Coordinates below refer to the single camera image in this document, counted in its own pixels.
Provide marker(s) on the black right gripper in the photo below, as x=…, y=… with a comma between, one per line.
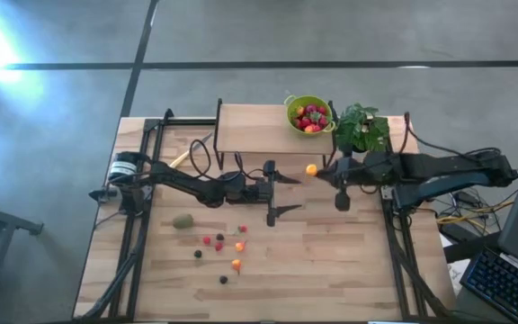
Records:
x=353, y=177

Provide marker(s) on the dark berry with green stem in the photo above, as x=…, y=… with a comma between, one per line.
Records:
x=223, y=279

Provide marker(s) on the green plant in white pot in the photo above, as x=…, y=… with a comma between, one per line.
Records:
x=358, y=130

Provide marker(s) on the orange yellow peach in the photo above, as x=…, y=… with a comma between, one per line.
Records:
x=300, y=110
x=240, y=246
x=311, y=169
x=308, y=129
x=236, y=264

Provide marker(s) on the wooden shelf with black legs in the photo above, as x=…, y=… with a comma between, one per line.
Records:
x=263, y=128

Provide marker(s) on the red cherry with green stem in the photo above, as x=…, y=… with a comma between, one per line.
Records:
x=323, y=110
x=206, y=240

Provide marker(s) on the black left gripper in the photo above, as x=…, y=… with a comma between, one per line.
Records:
x=270, y=193

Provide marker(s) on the dark metal stand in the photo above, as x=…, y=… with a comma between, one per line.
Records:
x=7, y=220

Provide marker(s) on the black backlit keyboard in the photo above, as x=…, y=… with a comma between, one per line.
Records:
x=502, y=283

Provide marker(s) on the small orange-red strawberry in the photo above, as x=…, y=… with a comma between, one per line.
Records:
x=242, y=228

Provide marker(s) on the green plastic colander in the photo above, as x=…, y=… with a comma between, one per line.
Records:
x=291, y=105

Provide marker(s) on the black blackberry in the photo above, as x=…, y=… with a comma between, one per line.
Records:
x=220, y=236
x=198, y=254

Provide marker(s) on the red raspberry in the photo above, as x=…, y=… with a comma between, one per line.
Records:
x=218, y=246

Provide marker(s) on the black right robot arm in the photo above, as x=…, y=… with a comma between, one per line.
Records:
x=443, y=173

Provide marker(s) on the small red strawberry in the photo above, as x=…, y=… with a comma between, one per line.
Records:
x=316, y=128

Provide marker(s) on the large strawberry with green leaves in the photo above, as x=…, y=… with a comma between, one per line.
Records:
x=306, y=122

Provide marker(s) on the green-brown kiwi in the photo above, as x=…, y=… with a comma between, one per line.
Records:
x=183, y=221

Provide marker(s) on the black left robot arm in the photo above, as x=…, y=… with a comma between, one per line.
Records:
x=187, y=180

